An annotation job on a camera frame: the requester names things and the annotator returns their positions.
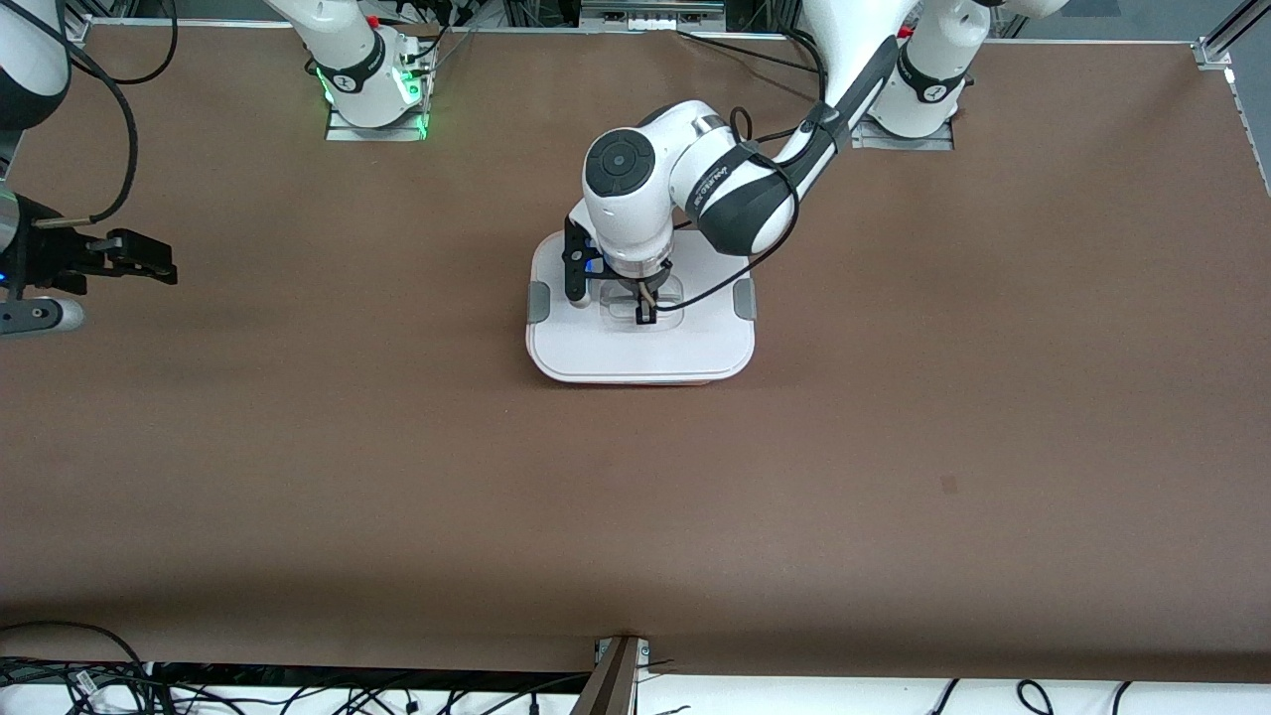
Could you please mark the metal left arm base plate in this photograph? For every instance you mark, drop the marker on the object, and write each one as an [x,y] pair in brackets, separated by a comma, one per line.
[899,143]

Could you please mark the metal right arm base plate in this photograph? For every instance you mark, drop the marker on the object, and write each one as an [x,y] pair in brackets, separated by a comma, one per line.
[377,133]

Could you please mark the brown wooden post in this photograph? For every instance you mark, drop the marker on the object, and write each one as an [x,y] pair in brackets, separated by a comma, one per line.
[606,690]

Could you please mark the small metal bracket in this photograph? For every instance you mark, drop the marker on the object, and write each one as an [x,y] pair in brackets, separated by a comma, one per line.
[642,657]

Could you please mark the aluminium corner profile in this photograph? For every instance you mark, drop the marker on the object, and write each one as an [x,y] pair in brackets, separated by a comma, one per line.
[1231,35]

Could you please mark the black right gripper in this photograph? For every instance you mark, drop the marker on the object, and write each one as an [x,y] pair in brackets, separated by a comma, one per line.
[52,255]

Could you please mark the aluminium table edge rail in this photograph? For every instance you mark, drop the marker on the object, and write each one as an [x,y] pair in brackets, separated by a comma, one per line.
[596,28]

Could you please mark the translucent pinkish box base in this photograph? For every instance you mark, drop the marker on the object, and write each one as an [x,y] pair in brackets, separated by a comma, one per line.
[635,382]

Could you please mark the grey metal box with ports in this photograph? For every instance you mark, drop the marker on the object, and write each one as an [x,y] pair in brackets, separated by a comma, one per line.
[650,15]

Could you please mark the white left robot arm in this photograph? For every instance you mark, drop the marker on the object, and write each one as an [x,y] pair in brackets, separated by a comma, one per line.
[635,218]

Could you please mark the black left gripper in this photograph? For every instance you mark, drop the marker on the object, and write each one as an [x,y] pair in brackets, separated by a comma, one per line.
[636,289]

